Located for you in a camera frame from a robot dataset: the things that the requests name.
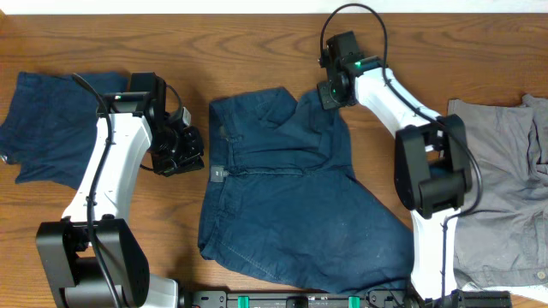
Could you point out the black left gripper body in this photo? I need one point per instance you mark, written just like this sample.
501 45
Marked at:
184 151

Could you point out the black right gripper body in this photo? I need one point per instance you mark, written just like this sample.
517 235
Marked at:
331 96

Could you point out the dark blue denim shorts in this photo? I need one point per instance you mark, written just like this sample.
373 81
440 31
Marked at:
282 203

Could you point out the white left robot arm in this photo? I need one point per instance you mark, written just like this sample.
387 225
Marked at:
90 256

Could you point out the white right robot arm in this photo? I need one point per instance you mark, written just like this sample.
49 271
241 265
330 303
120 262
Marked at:
433 166

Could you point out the folded navy blue garment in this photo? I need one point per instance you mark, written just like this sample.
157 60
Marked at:
50 129

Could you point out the grey button shirt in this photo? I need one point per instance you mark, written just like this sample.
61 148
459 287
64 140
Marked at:
503 245

